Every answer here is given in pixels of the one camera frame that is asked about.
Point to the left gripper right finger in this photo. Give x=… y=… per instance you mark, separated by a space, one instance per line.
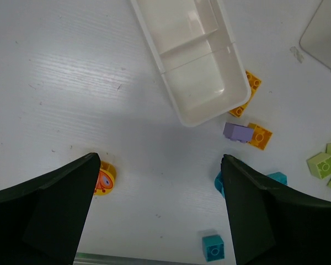
x=272 y=223

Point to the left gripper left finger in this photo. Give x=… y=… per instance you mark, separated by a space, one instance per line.
x=42 y=219

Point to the yellow round flower lego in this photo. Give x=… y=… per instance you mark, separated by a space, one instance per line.
x=106 y=179

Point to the small purple lego brick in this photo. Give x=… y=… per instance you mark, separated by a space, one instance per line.
x=236 y=132

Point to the blue 2x4 lego brick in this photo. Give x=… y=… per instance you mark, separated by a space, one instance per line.
x=279 y=177

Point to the turquoise 2x2 lego brick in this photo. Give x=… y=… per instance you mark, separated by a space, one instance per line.
x=213 y=246

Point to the turquoise round lego piece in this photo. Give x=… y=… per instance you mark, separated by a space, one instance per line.
x=219 y=184

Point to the green 2x2 lego brick left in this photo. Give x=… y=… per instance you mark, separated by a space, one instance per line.
x=320 y=165

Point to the orange 2x2 lego brick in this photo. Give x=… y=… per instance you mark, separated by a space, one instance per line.
x=261 y=136

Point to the right white divided tray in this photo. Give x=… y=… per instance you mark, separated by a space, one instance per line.
x=316 y=39

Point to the white divided tray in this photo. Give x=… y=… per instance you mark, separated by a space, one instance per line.
x=316 y=39
x=193 y=46

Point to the left white divided tray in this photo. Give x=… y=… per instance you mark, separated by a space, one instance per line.
x=193 y=46

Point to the aluminium rail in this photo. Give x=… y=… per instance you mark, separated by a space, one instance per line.
x=151 y=258

